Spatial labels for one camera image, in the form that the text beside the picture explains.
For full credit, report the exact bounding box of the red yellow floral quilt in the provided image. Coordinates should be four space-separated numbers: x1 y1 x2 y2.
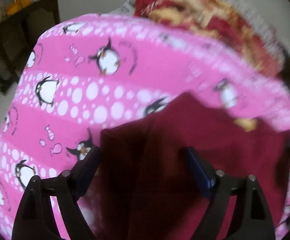
134 0 283 77

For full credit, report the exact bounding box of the pink penguin blanket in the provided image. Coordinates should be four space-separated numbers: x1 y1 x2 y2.
0 14 290 239

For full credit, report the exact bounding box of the dark wooden side table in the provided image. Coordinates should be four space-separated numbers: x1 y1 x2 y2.
0 0 60 93

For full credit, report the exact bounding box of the orange plastic basket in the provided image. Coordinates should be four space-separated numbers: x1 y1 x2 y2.
5 0 33 15

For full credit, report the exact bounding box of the dark red sweater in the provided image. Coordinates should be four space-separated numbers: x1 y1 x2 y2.
98 93 290 239

